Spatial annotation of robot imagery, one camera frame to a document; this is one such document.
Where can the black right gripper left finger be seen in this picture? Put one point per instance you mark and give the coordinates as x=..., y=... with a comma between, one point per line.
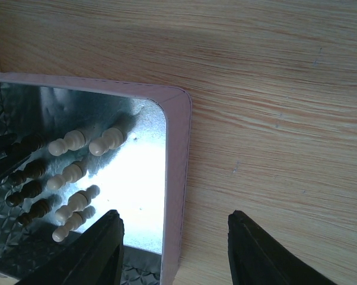
x=96, y=257

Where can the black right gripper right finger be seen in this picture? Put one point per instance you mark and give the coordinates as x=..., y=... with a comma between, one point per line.
x=255, y=257

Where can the pink metal tin tray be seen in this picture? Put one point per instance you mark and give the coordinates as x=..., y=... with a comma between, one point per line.
x=92, y=180

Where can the dark pawn in tray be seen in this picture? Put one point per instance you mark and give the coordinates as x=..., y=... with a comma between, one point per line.
x=32, y=143
x=29, y=190
x=32, y=170
x=38, y=210

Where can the white pawn in tray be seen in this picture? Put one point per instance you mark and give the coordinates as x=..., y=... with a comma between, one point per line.
x=110, y=139
x=74, y=222
x=70, y=174
x=77, y=202
x=73, y=140

